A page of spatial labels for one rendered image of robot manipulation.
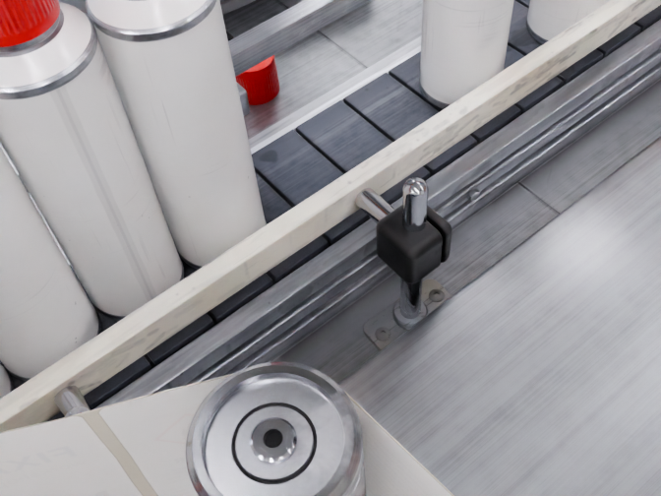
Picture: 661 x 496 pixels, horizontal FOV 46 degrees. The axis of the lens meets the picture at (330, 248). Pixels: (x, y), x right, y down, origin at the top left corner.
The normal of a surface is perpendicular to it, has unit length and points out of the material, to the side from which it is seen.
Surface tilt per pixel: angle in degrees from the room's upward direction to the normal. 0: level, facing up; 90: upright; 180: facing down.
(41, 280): 90
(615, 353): 0
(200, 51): 90
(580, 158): 0
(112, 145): 90
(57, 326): 90
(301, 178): 0
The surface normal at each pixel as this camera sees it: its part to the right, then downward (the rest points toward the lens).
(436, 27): -0.73, 0.58
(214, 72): 0.84, 0.40
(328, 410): -0.06, -0.59
